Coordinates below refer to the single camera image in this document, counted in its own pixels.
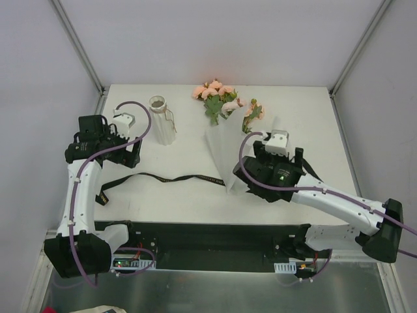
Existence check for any white wrapping paper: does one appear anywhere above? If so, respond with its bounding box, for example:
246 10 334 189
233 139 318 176
205 107 248 195

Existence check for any black ribbon gold lettering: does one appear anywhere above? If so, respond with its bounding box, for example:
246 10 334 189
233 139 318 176
94 159 323 207

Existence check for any pink flower bouquet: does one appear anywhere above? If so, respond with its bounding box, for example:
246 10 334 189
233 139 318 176
192 78 265 134

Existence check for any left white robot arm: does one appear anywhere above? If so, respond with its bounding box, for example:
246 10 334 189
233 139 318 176
44 113 141 278

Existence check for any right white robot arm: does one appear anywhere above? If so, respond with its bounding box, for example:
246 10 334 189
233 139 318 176
233 141 403 263

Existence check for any white ribbed vase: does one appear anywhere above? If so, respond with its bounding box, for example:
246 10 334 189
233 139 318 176
149 95 177 145

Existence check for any beige cloth bag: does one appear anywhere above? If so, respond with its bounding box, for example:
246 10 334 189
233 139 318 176
78 305 126 313

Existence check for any red object at bottom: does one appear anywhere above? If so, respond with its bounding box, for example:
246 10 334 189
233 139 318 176
42 306 57 313

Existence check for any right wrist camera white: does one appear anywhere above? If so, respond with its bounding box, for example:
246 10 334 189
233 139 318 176
264 130 289 157

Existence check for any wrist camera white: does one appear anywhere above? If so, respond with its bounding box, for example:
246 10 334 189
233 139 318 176
264 130 289 157
111 109 136 138

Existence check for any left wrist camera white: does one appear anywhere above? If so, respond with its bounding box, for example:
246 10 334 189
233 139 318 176
111 109 136 138

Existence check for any left aluminium frame post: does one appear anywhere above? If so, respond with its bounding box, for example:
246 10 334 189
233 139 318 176
49 0 106 96

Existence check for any aluminium frame post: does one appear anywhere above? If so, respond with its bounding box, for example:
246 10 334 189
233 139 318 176
329 0 394 99
49 0 106 96

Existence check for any right aluminium frame post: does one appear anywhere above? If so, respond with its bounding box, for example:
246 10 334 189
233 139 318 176
329 0 394 99

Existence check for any right white cable duct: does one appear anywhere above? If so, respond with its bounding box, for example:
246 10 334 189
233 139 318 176
274 261 297 275

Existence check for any white cable duct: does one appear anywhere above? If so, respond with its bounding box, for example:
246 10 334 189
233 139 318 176
274 261 297 275
110 258 156 271

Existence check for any left white cable duct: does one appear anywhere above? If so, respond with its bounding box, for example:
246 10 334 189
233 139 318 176
110 258 156 271

